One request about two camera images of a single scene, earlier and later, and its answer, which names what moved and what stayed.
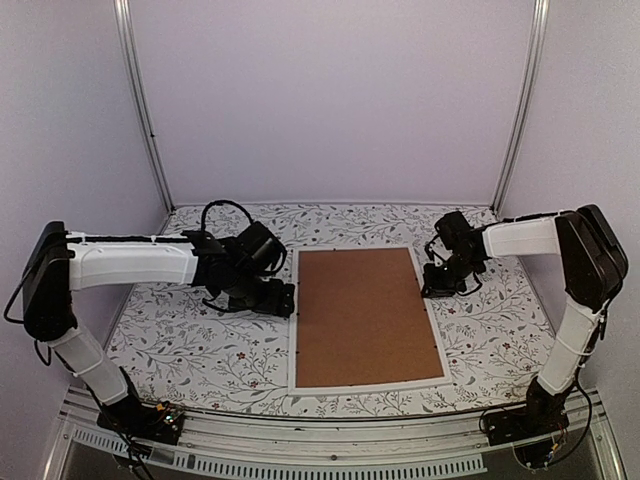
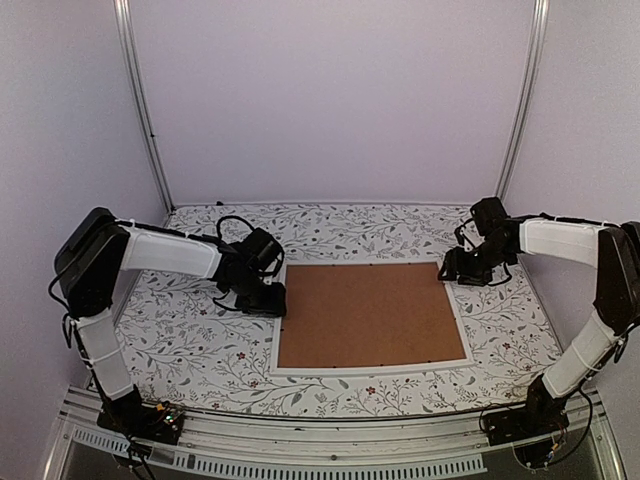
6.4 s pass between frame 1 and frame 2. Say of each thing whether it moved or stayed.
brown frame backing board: moved
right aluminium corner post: stayed
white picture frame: moved
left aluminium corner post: stayed
